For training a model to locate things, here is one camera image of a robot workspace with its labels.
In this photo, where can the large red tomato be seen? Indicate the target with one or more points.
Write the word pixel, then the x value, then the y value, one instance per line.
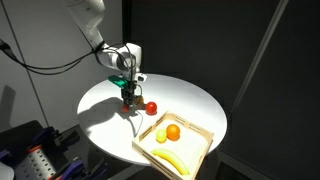
pixel 151 108

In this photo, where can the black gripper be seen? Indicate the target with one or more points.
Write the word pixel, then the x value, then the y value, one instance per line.
pixel 131 87

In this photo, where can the purple clamp with orange trigger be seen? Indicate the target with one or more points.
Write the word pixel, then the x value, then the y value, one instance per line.
pixel 45 138

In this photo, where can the yellow lemon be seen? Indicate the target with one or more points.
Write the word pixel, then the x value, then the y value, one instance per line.
pixel 161 135

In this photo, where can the small red-orange round fruit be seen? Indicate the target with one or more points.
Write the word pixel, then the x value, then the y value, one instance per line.
pixel 125 108

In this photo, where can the perforated metal panel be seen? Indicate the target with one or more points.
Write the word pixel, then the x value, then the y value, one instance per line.
pixel 35 165

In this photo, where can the wooden tray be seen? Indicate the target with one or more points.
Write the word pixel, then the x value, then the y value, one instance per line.
pixel 186 155

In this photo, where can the orange fruit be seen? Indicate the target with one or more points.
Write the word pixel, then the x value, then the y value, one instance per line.
pixel 173 131

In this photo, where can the black clamp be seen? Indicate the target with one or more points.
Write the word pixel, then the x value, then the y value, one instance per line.
pixel 69 138

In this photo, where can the yellow banana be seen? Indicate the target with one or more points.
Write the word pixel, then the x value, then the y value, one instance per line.
pixel 173 160

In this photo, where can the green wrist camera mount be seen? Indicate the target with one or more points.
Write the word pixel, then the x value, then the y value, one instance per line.
pixel 117 81

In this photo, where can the large purple clamp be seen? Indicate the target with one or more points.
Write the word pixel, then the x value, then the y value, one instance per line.
pixel 71 168

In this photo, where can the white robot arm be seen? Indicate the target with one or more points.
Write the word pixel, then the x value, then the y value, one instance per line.
pixel 96 30

